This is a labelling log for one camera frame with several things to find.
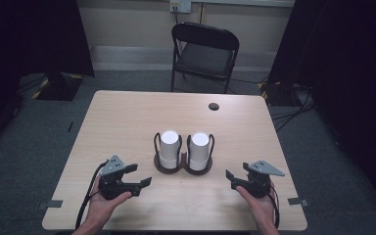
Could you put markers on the white wall socket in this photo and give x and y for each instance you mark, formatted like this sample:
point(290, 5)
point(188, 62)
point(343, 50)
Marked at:
point(180, 6)

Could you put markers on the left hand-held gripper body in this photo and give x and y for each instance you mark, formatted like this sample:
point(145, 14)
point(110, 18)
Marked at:
point(111, 187)

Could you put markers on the person's right hand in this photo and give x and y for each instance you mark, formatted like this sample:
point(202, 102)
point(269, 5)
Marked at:
point(260, 207)

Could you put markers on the dark curtain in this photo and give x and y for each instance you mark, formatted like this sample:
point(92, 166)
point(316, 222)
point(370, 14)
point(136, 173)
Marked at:
point(346, 81)
point(19, 49)

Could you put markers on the grey tape strip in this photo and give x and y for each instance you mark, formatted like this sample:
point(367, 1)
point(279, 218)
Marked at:
point(50, 204)
point(297, 201)

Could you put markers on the black folding chair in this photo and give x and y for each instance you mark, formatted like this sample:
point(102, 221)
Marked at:
point(205, 58)

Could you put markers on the stack of white paper cups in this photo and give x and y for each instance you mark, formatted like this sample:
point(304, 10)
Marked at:
point(169, 147)
point(199, 148)

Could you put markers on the dark double cup holder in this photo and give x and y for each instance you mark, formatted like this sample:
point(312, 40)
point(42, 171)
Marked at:
point(184, 164)

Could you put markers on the person's left hand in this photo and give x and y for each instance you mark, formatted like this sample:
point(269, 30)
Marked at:
point(103, 207)

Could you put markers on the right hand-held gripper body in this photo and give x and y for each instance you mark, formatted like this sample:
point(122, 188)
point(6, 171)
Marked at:
point(258, 182)

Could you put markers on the black stand base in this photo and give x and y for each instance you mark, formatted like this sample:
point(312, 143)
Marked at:
point(58, 88)
point(275, 94)

